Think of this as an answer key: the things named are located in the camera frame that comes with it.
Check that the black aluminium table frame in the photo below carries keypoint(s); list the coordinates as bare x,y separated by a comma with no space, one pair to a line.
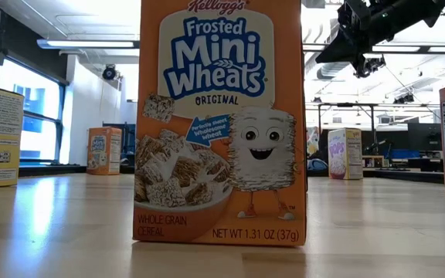
52,170

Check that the large glass window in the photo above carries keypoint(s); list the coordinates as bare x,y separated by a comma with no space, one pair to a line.
25,116

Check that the round black wall camera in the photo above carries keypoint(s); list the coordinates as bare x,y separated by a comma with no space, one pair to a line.
109,72

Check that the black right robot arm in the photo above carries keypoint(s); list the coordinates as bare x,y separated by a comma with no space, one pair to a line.
404,15

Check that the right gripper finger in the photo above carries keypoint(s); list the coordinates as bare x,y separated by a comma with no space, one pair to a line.
340,52

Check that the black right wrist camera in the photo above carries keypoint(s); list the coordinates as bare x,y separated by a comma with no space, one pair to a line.
350,17

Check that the black computer monitor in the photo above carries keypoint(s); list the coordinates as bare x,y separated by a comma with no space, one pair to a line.
423,137

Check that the black ceiling-mounted device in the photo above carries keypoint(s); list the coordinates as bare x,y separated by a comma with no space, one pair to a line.
369,67

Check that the black ceiling track lights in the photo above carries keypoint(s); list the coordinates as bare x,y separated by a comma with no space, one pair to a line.
404,99

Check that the long ceiling light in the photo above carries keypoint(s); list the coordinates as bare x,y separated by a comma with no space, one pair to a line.
87,44

